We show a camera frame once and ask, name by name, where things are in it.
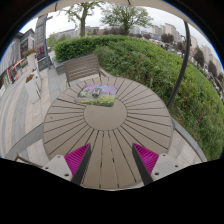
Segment brown slatted outdoor chair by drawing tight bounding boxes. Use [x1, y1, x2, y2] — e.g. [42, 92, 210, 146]
[62, 53, 108, 89]

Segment round leafy green tree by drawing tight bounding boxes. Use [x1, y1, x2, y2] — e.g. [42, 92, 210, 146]
[99, 3, 155, 36]

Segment flower landscape print mouse pad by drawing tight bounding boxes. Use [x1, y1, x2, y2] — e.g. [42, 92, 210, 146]
[74, 83, 119, 108]

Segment beige patio umbrella canopy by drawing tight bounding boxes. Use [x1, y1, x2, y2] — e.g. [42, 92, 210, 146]
[31, 0, 201, 27]

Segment grey chair backrest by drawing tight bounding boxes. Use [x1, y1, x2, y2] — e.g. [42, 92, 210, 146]
[170, 118, 209, 164]

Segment distant apartment buildings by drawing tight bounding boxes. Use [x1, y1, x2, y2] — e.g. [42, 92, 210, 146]
[53, 22, 220, 65]

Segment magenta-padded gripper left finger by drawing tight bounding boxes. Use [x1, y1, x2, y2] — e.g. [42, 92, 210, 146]
[41, 142, 93, 186]

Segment white planter with flowers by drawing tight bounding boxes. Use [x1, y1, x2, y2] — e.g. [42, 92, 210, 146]
[24, 73, 43, 105]
[23, 48, 39, 73]

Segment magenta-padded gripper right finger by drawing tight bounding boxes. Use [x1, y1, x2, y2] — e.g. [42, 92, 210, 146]
[130, 142, 184, 186]

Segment tall grey sign pillar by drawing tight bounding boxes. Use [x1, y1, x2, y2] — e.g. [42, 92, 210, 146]
[34, 13, 53, 72]

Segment thin-trunked sparse tree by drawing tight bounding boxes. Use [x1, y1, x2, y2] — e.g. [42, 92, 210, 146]
[62, 1, 102, 30]

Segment dark curved umbrella pole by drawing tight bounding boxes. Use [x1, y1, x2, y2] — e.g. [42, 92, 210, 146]
[165, 20, 192, 110]

